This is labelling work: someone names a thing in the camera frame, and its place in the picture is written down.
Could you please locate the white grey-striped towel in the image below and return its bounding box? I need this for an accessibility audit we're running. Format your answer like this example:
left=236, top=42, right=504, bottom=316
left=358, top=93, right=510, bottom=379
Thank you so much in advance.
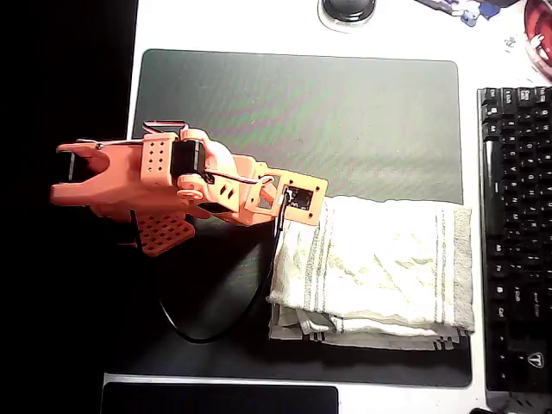
left=267, top=195, right=476, bottom=352

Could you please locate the dark desk mat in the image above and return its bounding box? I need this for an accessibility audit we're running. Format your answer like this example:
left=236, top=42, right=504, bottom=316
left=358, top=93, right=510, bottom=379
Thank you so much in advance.
left=105, top=48, right=474, bottom=388

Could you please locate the black flat tablet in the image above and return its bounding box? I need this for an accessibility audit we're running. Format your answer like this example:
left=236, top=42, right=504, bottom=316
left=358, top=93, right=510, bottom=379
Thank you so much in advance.
left=100, top=381, right=341, bottom=414

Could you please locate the black computer keyboard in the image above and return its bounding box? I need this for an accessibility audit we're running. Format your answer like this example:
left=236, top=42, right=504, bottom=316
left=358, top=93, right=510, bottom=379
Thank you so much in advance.
left=476, top=85, right=552, bottom=405

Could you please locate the blue and white clutter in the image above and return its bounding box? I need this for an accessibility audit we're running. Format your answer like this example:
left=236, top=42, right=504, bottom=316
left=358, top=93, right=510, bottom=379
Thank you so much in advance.
left=414, top=0, right=505, bottom=28

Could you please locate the red round container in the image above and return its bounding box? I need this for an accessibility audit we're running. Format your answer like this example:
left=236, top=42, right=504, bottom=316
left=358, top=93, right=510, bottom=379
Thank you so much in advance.
left=523, top=0, right=552, bottom=82

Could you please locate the black camera cable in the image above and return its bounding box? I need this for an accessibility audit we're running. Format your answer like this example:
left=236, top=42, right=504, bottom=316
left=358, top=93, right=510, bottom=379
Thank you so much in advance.
left=128, top=189, right=292, bottom=345

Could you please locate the orange framed wrist camera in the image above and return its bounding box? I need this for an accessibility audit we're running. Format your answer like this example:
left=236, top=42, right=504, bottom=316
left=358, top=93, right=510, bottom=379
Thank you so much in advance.
left=273, top=169, right=329, bottom=227

